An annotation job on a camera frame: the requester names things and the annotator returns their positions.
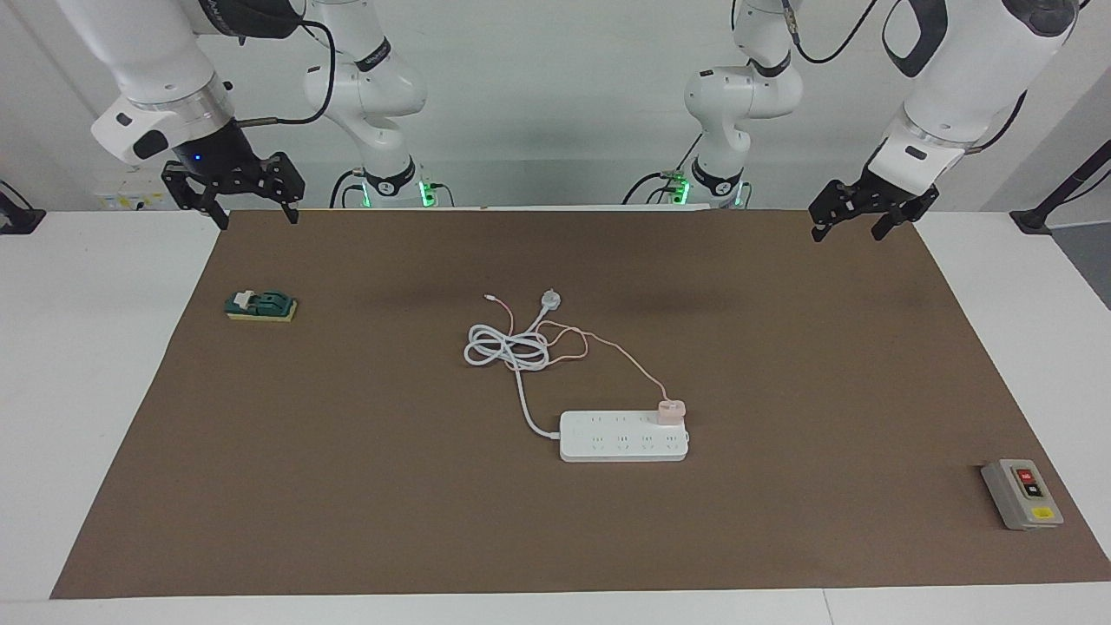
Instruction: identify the pink charging cable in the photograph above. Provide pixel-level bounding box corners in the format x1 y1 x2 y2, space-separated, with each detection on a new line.
484 293 669 405

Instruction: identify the white power strip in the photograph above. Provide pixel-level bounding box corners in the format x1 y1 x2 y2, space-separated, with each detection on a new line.
559 411 690 463

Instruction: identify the black table clamp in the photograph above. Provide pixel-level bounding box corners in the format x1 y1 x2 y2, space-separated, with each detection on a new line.
0 180 46 235

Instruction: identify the brown table mat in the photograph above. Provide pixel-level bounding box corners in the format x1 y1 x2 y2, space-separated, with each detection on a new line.
50 208 1111 600

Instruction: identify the grey push button box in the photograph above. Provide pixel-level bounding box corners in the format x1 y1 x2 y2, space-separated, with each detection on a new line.
981 458 1065 531

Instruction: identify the black base cable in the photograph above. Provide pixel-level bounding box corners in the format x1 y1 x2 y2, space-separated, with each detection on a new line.
621 171 674 206
329 168 367 209

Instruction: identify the white wall outlet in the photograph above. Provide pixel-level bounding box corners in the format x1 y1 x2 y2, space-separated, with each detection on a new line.
95 185 171 212

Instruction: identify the green knife switch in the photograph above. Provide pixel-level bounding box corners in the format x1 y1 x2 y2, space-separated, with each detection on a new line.
225 289 298 323

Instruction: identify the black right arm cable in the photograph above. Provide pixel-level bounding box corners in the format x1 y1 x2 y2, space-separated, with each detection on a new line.
234 17 338 129

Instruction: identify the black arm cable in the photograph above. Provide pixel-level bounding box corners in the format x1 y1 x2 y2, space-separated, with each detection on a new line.
781 0 879 65
234 17 338 129

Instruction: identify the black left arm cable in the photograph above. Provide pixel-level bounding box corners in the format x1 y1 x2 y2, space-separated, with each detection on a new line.
781 0 879 65

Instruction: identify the black camera stand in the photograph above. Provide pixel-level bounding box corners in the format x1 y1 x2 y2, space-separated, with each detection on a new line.
1009 139 1111 235

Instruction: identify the white power strip cord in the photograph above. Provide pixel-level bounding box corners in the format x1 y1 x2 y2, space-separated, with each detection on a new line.
463 290 563 438

